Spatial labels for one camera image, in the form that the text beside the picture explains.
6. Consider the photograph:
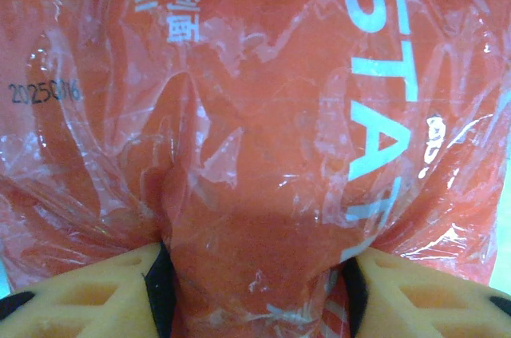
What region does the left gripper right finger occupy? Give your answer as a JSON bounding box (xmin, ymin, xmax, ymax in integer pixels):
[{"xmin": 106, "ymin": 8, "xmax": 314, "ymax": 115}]
[{"xmin": 343, "ymin": 248, "xmax": 511, "ymax": 338}]

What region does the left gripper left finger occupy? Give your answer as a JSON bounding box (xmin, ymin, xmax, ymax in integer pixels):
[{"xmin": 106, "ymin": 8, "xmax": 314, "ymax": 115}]
[{"xmin": 0, "ymin": 241, "xmax": 177, "ymax": 338}]

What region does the orange macaroni bag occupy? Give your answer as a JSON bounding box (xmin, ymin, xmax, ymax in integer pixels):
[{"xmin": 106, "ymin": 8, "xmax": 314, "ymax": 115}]
[{"xmin": 0, "ymin": 0, "xmax": 511, "ymax": 338}]

